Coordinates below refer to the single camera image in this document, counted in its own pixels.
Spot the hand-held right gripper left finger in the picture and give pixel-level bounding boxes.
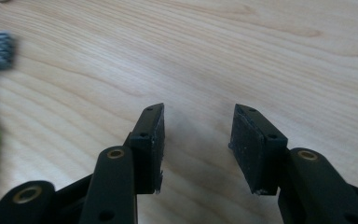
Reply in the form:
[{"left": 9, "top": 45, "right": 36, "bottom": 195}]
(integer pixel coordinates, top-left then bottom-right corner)
[{"left": 123, "top": 103, "right": 165, "bottom": 195}]

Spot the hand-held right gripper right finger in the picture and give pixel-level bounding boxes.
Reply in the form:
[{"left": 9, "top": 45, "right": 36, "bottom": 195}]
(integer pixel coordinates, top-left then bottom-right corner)
[{"left": 227, "top": 104, "right": 289, "bottom": 196}]

